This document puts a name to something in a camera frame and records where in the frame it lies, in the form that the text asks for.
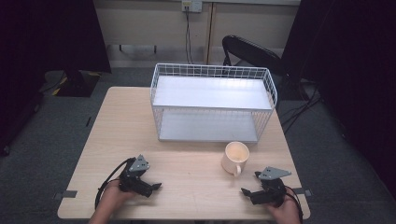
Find grey tape strip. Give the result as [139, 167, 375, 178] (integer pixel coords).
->
[291, 187, 313, 198]
[52, 189, 78, 201]

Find person's left hand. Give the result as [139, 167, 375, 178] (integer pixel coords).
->
[101, 179, 138, 217]

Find black chair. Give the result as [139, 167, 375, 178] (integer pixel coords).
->
[221, 35, 285, 77]

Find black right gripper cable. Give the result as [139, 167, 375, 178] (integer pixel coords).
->
[283, 185, 304, 224]

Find white wall socket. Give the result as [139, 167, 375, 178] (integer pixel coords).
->
[181, 0, 204, 14]

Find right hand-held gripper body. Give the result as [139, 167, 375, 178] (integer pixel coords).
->
[249, 166, 292, 207]

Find black floor cables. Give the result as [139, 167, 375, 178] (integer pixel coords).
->
[279, 78, 323, 135]

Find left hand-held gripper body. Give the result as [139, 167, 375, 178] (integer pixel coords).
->
[119, 154, 154, 199]

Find black stand base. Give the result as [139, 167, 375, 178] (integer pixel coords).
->
[55, 69, 102, 98]

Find white wire two-tier rack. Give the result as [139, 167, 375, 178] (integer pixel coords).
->
[149, 63, 278, 145]

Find black curtain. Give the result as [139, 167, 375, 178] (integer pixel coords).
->
[0, 0, 113, 157]
[279, 0, 396, 200]

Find cream ceramic cup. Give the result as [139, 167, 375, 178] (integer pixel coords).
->
[220, 141, 251, 178]

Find black wall socket cable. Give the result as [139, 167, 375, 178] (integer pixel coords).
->
[184, 10, 194, 65]

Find person's right hand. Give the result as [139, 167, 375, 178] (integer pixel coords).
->
[266, 194, 301, 222]

